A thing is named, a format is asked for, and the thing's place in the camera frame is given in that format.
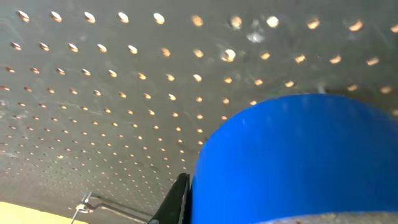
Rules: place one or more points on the wrench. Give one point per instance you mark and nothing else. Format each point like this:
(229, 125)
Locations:
(82, 208)

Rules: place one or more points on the roll of blue tape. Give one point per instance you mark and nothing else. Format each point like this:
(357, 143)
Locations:
(295, 155)

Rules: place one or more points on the black pegboard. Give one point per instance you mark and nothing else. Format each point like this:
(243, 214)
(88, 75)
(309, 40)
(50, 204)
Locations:
(93, 62)

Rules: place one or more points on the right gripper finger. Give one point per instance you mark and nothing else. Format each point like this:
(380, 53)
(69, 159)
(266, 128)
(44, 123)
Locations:
(177, 205)

